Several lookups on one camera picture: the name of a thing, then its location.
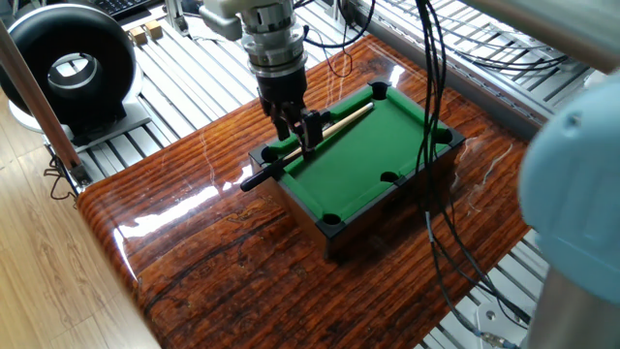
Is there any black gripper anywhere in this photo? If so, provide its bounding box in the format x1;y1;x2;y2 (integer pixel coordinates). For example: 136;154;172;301
255;71;334;156

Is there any wooden pool cue black handle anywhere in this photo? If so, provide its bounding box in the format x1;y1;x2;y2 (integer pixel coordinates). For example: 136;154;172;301
239;101;376;193

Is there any mini green pool table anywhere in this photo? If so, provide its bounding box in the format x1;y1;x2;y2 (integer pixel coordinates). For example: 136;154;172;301
247;77;465;258

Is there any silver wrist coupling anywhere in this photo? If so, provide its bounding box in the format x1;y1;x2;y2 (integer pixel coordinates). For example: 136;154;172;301
240;18;310;79

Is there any aluminium profile upright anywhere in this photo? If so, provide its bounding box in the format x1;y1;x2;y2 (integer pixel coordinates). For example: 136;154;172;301
164;0;191;38

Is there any black keyboard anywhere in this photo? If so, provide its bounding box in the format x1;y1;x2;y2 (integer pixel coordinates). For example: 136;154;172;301
91;0;161;20

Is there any white power strip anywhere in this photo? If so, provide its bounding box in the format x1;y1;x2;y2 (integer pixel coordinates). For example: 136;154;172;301
582;69;609;91

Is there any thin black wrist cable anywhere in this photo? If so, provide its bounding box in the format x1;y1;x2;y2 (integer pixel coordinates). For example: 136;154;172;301
302;0;377;79

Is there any black cable bundle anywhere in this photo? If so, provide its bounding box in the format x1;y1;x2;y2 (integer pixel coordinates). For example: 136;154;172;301
414;0;534;326

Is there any black ring shaped fan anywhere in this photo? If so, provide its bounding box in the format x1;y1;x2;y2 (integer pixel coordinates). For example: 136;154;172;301
0;3;152;146

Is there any black looped cable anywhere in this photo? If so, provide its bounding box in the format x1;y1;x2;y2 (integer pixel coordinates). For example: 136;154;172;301
445;28;573;74

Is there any thin black floor cable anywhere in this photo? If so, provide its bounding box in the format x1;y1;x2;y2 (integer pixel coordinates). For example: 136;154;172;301
43;154;78;203

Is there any slanted frame post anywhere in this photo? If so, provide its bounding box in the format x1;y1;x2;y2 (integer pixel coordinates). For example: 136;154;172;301
0;18;93;188

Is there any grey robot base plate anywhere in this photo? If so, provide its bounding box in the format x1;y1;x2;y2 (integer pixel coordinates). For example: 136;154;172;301
474;300;532;349

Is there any grey cable metal connector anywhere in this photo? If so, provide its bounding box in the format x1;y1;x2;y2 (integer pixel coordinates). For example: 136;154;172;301
472;329;522;349

